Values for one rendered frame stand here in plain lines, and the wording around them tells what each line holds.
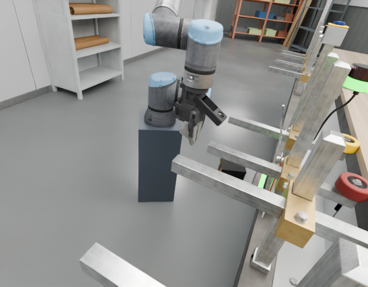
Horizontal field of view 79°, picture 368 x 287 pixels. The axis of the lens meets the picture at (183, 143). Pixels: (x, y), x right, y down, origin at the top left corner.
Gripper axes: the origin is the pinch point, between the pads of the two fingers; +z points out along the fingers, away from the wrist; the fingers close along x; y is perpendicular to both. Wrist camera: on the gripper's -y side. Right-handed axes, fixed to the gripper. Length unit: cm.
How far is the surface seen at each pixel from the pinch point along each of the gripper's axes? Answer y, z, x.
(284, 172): -29.9, -3.6, 0.3
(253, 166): -21.3, -1.0, 0.3
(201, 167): -13.7, -12.7, 24.2
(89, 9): 215, -11, -134
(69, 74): 217, 56, -97
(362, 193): -47.9, -6.8, 0.3
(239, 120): -7.7, -2.1, -23.6
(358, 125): -48, -6, -46
